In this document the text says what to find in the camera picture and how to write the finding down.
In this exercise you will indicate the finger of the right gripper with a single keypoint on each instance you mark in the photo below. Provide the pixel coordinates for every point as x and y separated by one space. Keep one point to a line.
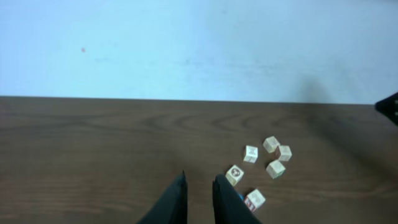
388 108

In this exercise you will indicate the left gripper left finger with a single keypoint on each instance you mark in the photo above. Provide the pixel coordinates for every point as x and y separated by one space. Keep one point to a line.
171 207

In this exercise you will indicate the wooden block red side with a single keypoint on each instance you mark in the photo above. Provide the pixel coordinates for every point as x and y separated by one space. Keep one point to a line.
254 200

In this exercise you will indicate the wooden block brown circle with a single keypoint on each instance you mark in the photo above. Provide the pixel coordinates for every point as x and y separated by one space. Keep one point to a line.
234 175

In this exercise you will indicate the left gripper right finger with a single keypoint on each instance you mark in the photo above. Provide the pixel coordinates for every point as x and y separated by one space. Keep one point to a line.
227 204

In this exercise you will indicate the wooden block upper left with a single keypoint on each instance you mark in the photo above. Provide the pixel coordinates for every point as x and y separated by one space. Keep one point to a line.
250 154

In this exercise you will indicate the wooden block beside top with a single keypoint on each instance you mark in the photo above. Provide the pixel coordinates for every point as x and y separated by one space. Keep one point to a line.
283 153

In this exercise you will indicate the wooden block green side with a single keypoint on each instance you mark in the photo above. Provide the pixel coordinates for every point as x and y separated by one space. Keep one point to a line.
275 169

